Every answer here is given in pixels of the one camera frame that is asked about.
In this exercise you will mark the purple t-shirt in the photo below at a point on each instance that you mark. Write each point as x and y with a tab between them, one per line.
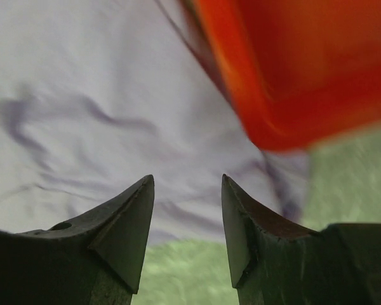
94	95

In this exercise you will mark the red plastic bin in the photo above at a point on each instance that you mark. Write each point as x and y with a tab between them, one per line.
297	71

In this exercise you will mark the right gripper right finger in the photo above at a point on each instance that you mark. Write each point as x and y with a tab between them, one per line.
273	260

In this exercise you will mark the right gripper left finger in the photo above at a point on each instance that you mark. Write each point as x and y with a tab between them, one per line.
94	258

